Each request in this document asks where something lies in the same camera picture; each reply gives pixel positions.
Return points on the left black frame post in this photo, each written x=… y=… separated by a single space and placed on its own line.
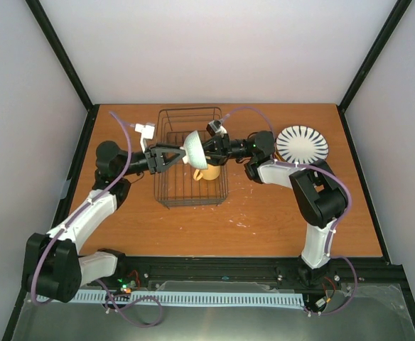
x=56 y=45

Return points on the yellow scalloped plate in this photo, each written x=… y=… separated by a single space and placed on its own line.
x=278 y=155

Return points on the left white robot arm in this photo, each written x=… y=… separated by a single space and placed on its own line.
x=52 y=266

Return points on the black wire dish rack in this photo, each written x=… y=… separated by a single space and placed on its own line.
x=182 y=184

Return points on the white blue striped plate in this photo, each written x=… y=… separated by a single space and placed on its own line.
x=302 y=144

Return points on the right black frame post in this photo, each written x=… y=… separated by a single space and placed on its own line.
x=385 y=33

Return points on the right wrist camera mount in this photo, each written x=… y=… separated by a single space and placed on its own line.
x=215 y=127

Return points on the yellow ceramic mug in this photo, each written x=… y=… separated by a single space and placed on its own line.
x=210 y=173

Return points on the light blue slotted cable duct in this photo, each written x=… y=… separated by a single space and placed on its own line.
x=211 y=300

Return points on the light green ceramic bowl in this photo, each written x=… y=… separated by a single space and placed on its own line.
x=194 y=153

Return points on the black frame post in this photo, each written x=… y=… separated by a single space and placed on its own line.
x=385 y=33
x=56 y=45

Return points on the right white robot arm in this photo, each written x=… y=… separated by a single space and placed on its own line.
x=323 y=200

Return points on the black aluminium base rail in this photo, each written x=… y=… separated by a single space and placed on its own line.
x=284 y=273

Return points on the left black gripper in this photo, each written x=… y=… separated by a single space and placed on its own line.
x=157 y=162

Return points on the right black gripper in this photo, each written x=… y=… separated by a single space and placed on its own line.
x=219 y=151

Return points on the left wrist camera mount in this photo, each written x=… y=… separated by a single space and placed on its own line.
x=147 y=132

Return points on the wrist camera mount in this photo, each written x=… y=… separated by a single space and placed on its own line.
x=147 y=132
x=215 y=127

